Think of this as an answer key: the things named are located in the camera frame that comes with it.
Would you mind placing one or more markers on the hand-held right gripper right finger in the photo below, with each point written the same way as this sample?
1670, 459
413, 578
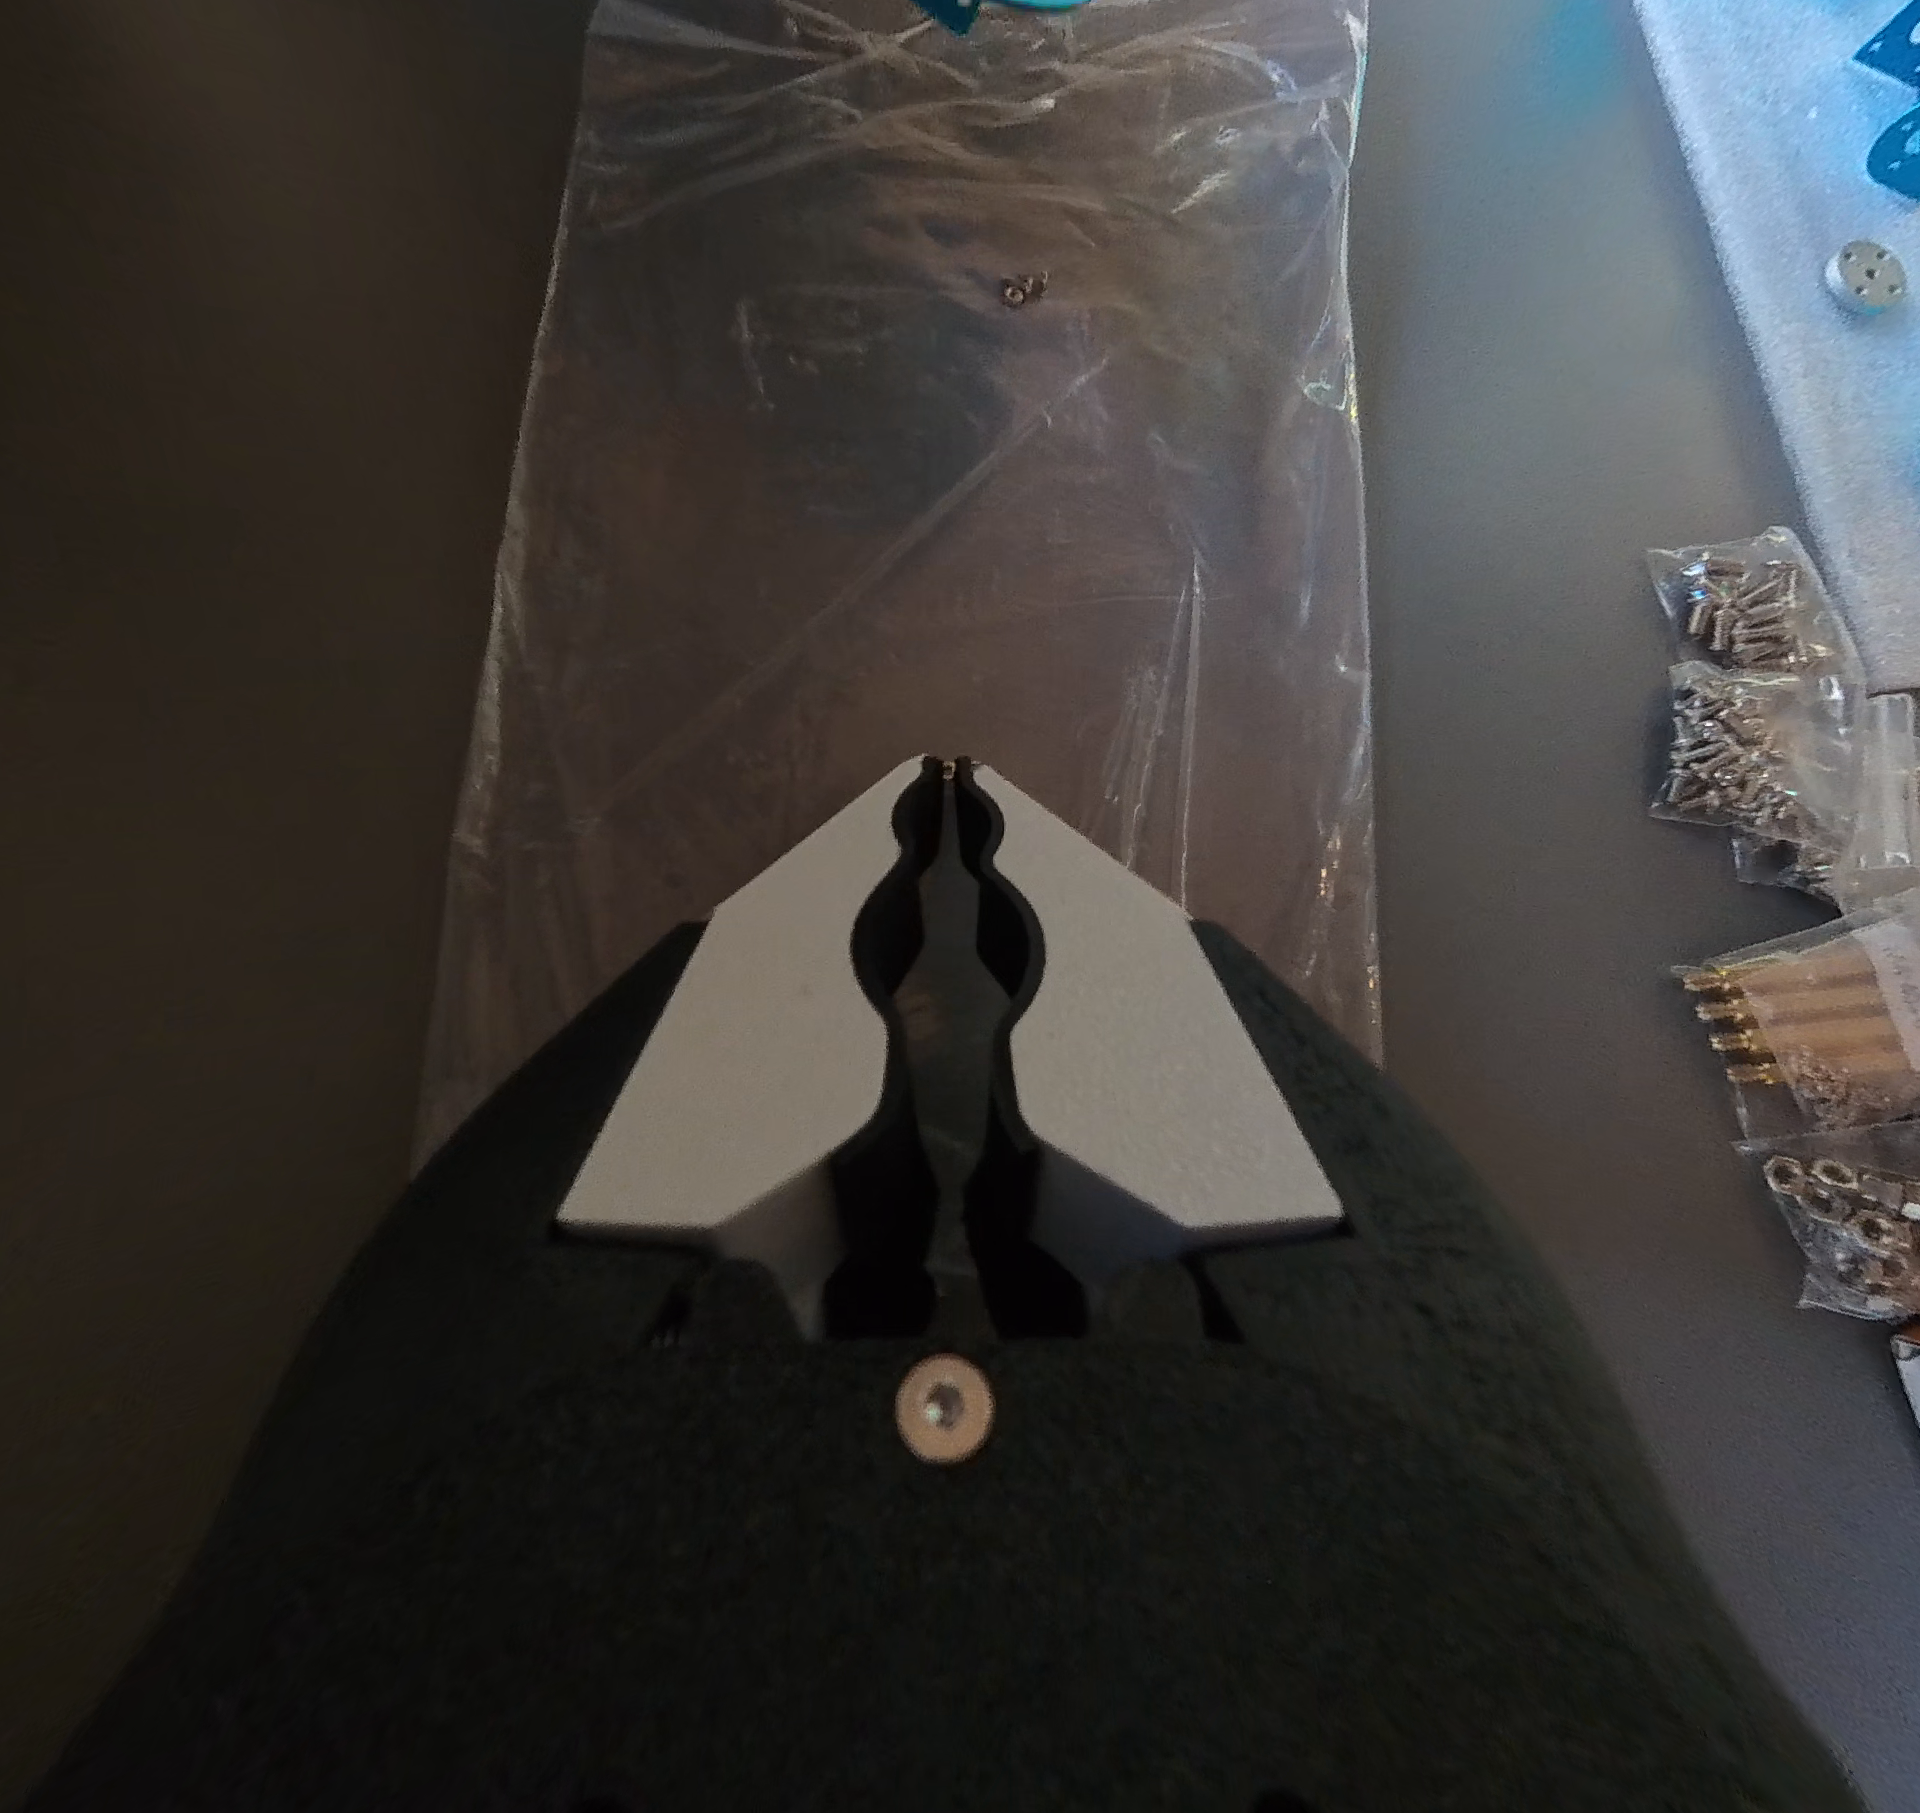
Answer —
1155, 1077

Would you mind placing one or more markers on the white foam sheet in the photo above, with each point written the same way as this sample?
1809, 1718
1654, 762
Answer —
1725, 119

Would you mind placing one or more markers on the silver round flange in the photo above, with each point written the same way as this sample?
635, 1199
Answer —
1866, 275

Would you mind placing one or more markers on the pile of screw bags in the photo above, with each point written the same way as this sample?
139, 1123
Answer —
1741, 733

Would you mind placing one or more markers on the clear plastic bag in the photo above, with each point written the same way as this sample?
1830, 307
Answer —
901, 493

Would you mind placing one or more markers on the small blue angled bracket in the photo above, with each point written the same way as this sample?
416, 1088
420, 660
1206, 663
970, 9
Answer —
1891, 102

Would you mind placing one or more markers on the grey desk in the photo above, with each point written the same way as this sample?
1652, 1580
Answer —
224, 493

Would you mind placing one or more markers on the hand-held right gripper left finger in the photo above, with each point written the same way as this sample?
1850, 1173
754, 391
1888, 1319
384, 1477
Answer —
737, 1063

